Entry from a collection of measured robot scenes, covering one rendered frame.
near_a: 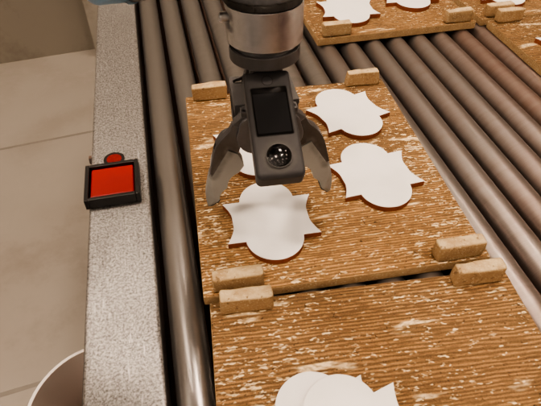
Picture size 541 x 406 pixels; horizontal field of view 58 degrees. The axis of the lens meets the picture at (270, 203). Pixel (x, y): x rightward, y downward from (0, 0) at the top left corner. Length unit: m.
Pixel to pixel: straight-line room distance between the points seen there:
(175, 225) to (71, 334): 1.11
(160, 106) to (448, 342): 0.59
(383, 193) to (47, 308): 1.37
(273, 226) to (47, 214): 1.58
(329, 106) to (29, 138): 1.90
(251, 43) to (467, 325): 0.37
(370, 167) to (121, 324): 0.39
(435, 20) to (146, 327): 0.87
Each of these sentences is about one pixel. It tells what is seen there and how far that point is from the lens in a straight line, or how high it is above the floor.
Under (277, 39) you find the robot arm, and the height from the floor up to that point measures 1.19.
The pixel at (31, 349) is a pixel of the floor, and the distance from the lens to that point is 1.76.
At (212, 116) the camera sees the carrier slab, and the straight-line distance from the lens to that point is 0.82.
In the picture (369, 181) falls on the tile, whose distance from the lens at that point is 0.69.
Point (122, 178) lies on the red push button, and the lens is 0.74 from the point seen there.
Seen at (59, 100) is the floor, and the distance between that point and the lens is 2.75.
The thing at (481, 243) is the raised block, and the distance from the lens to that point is 0.63.
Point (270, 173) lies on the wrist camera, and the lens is 0.45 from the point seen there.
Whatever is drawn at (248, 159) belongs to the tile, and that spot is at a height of 0.95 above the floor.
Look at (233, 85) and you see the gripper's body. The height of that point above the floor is 1.11.
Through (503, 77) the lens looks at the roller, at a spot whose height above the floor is 0.91.
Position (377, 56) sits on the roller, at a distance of 1.04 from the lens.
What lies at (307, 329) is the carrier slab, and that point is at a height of 0.94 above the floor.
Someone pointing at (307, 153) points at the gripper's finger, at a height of 1.05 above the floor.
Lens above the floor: 1.41
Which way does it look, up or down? 46 degrees down
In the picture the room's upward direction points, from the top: straight up
